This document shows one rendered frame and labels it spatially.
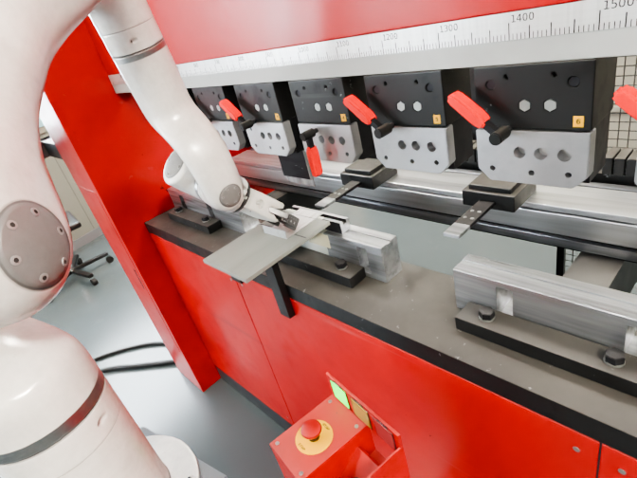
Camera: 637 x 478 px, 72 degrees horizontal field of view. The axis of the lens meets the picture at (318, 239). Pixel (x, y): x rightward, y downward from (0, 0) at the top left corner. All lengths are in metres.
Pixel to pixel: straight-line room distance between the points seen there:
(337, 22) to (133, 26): 0.32
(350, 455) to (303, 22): 0.79
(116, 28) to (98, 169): 1.01
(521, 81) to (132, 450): 0.64
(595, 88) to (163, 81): 0.63
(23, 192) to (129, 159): 1.39
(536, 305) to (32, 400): 0.72
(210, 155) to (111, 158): 0.99
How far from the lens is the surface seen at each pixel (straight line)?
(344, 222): 1.06
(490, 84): 0.68
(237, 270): 0.98
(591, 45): 0.62
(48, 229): 0.41
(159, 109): 0.83
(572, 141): 0.66
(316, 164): 0.91
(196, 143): 0.81
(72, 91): 1.74
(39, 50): 0.56
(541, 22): 0.64
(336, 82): 0.84
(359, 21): 0.78
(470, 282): 0.87
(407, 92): 0.75
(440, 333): 0.88
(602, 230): 1.03
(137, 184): 1.81
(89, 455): 0.52
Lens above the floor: 1.48
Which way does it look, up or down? 29 degrees down
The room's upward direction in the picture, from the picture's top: 15 degrees counter-clockwise
